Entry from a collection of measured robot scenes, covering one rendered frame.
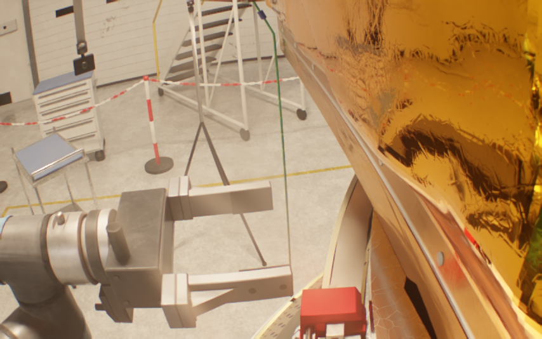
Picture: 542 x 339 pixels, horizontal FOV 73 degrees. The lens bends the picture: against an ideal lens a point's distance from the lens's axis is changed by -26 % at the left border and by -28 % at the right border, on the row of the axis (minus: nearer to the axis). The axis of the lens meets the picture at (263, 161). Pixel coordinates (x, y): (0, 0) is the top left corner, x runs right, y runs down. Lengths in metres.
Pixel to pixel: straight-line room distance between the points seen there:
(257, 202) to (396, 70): 0.27
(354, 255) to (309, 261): 2.70
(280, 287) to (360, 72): 0.17
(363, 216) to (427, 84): 0.35
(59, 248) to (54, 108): 4.44
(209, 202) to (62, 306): 0.21
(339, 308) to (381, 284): 0.04
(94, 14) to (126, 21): 0.65
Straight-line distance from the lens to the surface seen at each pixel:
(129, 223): 0.43
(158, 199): 0.46
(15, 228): 0.46
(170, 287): 0.36
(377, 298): 0.38
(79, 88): 4.74
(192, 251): 3.39
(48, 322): 0.51
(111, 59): 7.79
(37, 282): 0.47
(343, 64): 0.33
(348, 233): 0.52
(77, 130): 4.88
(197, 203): 0.48
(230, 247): 3.39
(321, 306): 0.40
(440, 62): 0.21
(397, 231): 0.42
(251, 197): 0.48
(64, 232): 0.43
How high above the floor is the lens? 2.02
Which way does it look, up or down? 27 degrees down
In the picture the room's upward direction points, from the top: 5 degrees counter-clockwise
